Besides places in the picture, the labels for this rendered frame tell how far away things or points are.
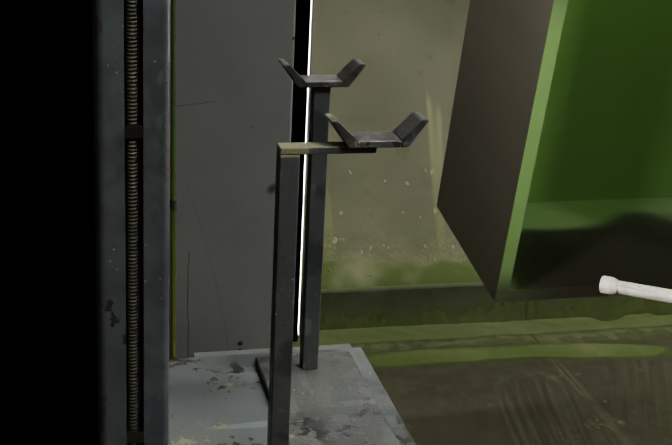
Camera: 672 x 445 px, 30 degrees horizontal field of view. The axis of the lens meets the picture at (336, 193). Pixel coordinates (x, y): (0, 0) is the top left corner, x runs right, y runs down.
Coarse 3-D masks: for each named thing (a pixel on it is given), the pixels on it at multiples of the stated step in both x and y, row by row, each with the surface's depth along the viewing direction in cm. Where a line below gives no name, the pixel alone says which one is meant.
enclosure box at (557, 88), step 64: (512, 0) 219; (576, 0) 244; (640, 0) 248; (512, 64) 220; (576, 64) 252; (640, 64) 256; (512, 128) 221; (576, 128) 260; (640, 128) 264; (448, 192) 254; (512, 192) 222; (576, 192) 268; (640, 192) 273; (512, 256) 228; (576, 256) 249; (640, 256) 252
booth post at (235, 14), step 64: (192, 0) 150; (256, 0) 152; (192, 64) 152; (256, 64) 154; (192, 128) 155; (256, 128) 157; (192, 192) 157; (256, 192) 159; (192, 256) 160; (256, 256) 162; (192, 320) 163; (256, 320) 165
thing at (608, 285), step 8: (600, 280) 226; (608, 280) 225; (616, 280) 225; (600, 288) 226; (608, 288) 225; (616, 288) 225; (624, 288) 224; (632, 288) 223; (640, 288) 223; (648, 288) 222; (656, 288) 222; (664, 288) 222; (640, 296) 223; (648, 296) 222; (656, 296) 221; (664, 296) 221
